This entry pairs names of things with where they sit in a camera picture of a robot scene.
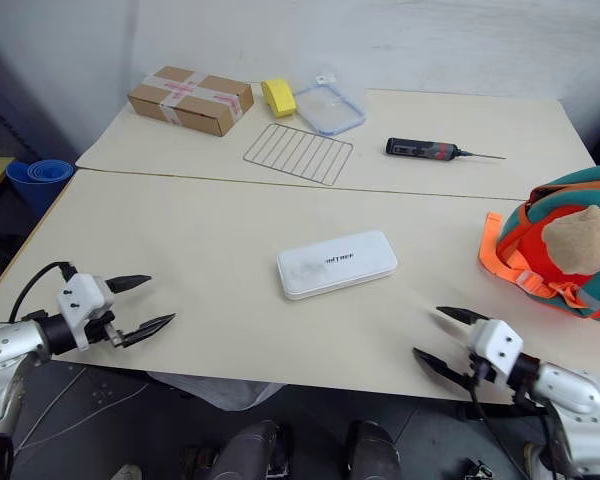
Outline white plastic sheet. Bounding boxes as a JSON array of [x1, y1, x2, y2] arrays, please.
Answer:
[[146, 370, 287, 412]]

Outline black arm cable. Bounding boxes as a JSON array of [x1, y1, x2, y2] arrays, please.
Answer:
[[8, 260, 80, 322], [466, 364, 532, 480]]

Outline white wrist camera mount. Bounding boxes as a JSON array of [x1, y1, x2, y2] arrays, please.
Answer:
[[466, 319, 525, 389], [56, 272, 114, 352]]

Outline teal and orange backpack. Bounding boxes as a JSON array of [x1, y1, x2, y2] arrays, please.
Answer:
[[477, 163, 600, 324]]

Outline blue rolled mat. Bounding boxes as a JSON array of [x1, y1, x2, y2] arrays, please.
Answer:
[[5, 158, 76, 217]]

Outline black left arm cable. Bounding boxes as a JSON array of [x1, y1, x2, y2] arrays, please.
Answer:
[[8, 260, 80, 322]]

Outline dark rounded shape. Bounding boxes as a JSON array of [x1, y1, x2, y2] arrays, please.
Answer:
[[208, 418, 294, 480], [343, 419, 402, 480]]

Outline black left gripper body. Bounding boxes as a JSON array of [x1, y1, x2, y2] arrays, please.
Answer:
[[82, 310, 131, 350]]

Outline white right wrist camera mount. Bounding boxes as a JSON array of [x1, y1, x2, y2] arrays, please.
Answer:
[[466, 319, 525, 389]]

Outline white plastic case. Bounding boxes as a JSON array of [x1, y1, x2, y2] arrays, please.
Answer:
[[275, 229, 400, 302]]

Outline yellow sponge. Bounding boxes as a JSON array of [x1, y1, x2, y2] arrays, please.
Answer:
[[259, 77, 298, 120]]

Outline metal wire rack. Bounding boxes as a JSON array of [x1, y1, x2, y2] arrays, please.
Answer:
[[242, 122, 356, 188]]

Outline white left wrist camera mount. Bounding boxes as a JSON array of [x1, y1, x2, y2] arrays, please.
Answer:
[[56, 272, 114, 352]]

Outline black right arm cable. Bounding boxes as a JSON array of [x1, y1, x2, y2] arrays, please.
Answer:
[[466, 364, 532, 480]]

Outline black electric screwdriver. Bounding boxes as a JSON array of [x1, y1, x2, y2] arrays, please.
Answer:
[[384, 136, 508, 164]]

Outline taped cardboard box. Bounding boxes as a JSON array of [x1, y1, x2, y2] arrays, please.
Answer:
[[126, 65, 256, 138]]

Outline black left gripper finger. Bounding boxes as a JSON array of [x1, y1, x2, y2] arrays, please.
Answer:
[[121, 312, 177, 348], [104, 273, 153, 295]]

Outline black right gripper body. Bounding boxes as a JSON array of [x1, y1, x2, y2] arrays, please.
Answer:
[[462, 351, 498, 388]]

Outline clear blue-rimmed container lid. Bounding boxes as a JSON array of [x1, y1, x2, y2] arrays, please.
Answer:
[[293, 79, 368, 137]]

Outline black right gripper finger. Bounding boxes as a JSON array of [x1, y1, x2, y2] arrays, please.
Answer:
[[411, 347, 474, 389], [435, 305, 492, 329]]

